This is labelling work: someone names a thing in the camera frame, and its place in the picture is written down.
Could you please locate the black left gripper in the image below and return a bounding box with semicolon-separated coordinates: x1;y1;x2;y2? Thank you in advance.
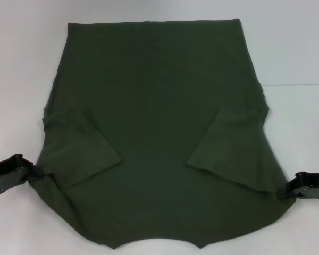
0;153;48;196

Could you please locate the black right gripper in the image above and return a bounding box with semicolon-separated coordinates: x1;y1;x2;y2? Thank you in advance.
278;169;319;202

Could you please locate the dark green shirt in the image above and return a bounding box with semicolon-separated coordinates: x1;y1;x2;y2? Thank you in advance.
29;18;296;252

